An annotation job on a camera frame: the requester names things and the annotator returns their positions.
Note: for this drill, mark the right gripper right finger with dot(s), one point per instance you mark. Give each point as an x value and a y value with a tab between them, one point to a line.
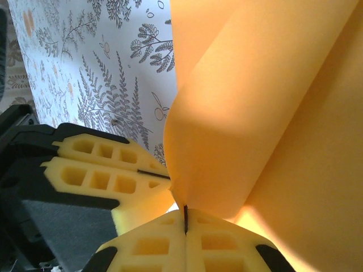
221	249

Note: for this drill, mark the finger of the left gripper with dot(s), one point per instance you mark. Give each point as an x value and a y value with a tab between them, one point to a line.
85	177
85	147

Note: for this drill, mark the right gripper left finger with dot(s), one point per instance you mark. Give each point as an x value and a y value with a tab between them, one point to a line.
147	255

